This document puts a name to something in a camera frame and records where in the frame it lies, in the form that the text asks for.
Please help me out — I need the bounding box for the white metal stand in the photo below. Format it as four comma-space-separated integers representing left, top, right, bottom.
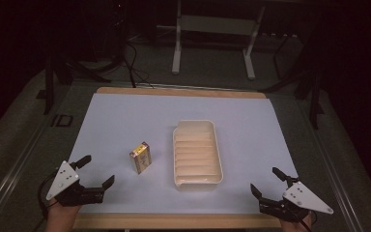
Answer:
171, 0, 267, 81

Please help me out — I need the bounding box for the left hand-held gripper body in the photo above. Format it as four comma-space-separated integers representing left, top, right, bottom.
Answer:
45, 160, 105, 208

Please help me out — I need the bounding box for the person's left hand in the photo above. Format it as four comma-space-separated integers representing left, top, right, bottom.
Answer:
43, 198, 82, 232

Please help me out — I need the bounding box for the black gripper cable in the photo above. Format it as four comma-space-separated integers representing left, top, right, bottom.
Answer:
295, 211, 317, 232

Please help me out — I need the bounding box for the person's right hand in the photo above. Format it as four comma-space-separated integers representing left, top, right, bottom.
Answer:
279, 212, 313, 232

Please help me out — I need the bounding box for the black metal stand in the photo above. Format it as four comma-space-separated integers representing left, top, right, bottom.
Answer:
259, 18, 326, 131

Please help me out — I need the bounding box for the cream plastic soap dish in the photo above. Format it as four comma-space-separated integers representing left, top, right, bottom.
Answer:
172, 119, 224, 191

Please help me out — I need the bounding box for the white paper sheet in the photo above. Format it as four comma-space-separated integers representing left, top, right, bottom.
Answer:
68, 92, 300, 215

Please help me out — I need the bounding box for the black tripod stand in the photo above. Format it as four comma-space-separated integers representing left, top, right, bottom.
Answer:
43, 0, 133, 116

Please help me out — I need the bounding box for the small yellow soap box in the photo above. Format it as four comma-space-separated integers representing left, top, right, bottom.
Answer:
128, 141, 151, 175

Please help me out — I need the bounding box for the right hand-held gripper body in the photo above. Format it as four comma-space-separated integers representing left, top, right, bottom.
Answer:
259, 181, 334, 224

